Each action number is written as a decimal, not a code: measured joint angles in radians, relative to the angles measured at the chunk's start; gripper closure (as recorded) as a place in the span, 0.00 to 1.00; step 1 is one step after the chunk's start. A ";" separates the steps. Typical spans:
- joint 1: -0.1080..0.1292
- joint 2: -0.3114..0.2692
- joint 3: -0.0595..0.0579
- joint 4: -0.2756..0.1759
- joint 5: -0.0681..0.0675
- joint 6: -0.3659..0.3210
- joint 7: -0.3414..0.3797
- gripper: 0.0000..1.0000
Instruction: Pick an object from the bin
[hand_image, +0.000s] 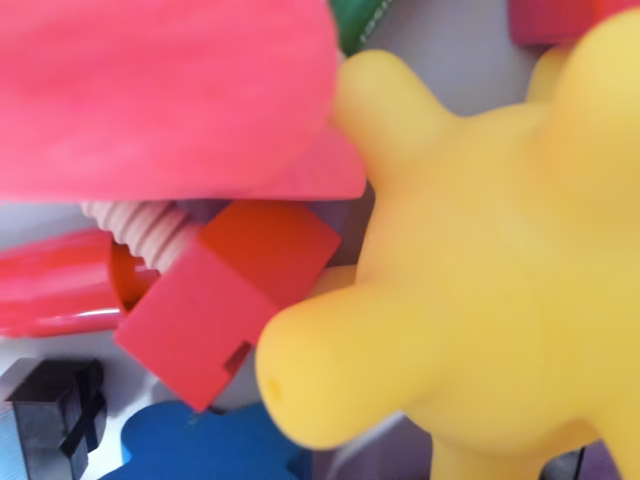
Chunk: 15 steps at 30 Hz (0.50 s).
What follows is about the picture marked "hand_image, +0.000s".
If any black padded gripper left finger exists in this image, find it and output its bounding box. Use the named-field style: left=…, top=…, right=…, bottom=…
left=0, top=357, right=109, bottom=480

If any blue flower-shaped block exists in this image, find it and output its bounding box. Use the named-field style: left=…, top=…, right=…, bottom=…
left=99, top=401, right=314, bottom=480

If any wooden bolt with red head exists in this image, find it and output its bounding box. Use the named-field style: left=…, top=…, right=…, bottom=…
left=80, top=198, right=344, bottom=414

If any red dry erase marker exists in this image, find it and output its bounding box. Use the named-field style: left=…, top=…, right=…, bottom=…
left=0, top=228, right=162, bottom=340

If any black padded gripper right finger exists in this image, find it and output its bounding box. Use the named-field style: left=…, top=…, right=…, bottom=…
left=543, top=442, right=589, bottom=480

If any green dry erase marker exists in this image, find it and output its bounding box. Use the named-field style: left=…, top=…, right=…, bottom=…
left=332, top=0, right=397, bottom=57

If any yellow spiky rubber ball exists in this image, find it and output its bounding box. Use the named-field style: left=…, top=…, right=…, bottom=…
left=253, top=8, right=640, bottom=480

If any red rubber animal toy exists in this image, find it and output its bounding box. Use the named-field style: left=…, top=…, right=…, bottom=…
left=0, top=0, right=370, bottom=204

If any red wooden block with hole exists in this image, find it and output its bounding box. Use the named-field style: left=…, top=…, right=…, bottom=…
left=508, top=0, right=640, bottom=50

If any grey plastic bin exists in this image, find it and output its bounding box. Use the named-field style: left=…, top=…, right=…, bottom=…
left=0, top=0, right=640, bottom=480

